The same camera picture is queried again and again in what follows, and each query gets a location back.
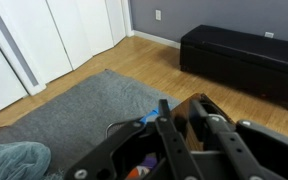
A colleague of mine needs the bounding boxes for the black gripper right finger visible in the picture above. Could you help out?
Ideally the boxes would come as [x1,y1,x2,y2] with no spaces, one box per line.
[189,99,278,180]

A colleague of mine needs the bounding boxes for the mesh container with blue rim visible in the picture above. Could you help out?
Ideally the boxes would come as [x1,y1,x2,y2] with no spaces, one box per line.
[106,108,159,137]

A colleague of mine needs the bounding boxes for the white closet doors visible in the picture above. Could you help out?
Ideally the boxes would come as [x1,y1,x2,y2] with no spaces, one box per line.
[0,0,130,111]

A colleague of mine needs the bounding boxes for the grey area rug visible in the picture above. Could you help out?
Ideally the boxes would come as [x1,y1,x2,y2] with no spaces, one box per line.
[0,70,179,180]

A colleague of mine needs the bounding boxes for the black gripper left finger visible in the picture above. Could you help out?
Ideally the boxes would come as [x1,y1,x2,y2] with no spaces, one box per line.
[155,99,203,180]

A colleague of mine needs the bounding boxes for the oval dark wood table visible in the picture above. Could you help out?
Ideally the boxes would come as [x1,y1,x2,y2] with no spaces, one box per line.
[171,93,235,151]

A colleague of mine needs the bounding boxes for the black leather ottoman bench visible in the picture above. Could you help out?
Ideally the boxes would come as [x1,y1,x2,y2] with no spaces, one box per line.
[180,25,288,109]

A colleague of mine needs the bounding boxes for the teal crumpled cloth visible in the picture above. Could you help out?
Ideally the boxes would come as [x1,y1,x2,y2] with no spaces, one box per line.
[0,141,51,180]

